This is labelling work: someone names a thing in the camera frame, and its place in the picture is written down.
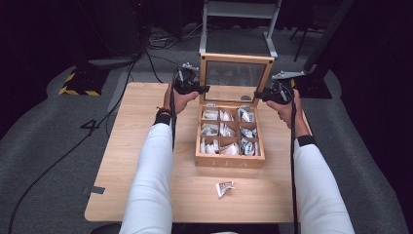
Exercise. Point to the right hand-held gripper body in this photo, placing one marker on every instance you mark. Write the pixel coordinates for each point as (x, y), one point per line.
(281, 94)

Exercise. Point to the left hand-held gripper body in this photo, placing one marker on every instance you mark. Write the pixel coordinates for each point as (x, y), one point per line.
(185, 81)

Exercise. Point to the wooden glass-paned box lid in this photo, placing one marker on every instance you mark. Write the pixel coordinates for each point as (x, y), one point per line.
(203, 71)

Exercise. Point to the wooden compartment box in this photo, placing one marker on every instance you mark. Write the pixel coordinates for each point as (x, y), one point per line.
(227, 161)

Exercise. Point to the person's left hand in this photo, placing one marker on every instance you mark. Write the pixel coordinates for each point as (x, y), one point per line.
(181, 101)

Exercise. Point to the person's right hand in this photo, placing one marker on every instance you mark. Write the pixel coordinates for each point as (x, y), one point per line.
(287, 113)

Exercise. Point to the dark slanted stand with base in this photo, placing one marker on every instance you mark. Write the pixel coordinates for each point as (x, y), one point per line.
(313, 86)

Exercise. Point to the group of white sachets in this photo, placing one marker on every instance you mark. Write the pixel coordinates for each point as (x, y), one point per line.
(227, 130)

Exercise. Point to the black tripod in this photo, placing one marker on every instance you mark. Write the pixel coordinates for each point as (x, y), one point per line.
(303, 42)

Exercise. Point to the white metal stand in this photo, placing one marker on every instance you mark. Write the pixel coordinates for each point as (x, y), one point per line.
(238, 9)

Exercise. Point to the crumpled white sachet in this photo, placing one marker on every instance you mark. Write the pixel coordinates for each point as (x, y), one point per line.
(224, 187)

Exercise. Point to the black stand with striped base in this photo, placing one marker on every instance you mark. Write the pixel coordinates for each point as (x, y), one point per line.
(84, 83)

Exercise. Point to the grey tape piece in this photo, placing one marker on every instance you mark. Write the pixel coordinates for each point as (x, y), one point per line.
(95, 190)

